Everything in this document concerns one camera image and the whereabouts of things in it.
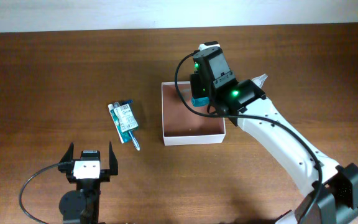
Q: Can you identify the white teal toothpaste tube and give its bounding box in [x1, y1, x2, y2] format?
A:
[108, 104, 131, 144]

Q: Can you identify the clear spray bottle blue liquid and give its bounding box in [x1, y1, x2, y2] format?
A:
[251, 73, 269, 88]

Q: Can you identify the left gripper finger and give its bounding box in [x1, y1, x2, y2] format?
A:
[109, 142, 118, 175]
[60, 142, 74, 163]

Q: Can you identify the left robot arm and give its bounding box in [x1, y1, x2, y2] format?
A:
[58, 143, 118, 224]

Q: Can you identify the blue white toothbrush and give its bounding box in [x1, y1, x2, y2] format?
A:
[113, 102, 140, 151]

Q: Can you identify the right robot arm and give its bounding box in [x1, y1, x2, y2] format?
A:
[191, 42, 358, 223]

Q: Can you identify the green white floss packet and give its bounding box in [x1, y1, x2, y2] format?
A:
[113, 104, 139, 133]

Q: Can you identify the teal mouthwash bottle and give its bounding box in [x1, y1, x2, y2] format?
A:
[191, 97, 209, 107]

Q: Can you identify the white cardboard box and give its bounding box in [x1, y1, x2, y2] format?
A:
[161, 82, 226, 146]

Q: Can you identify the blue disposable razor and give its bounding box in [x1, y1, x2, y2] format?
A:
[120, 100, 133, 105]

